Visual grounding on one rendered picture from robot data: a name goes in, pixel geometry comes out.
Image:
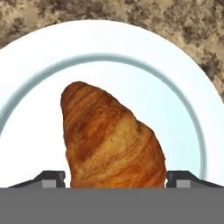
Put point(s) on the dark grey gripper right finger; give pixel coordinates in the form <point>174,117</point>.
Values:
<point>182,179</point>

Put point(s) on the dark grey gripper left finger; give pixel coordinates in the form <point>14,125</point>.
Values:
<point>50,179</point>

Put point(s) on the golden brown croissant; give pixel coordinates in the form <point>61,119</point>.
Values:
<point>110,143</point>

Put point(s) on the white round plate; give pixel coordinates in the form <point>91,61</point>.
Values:
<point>163,96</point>

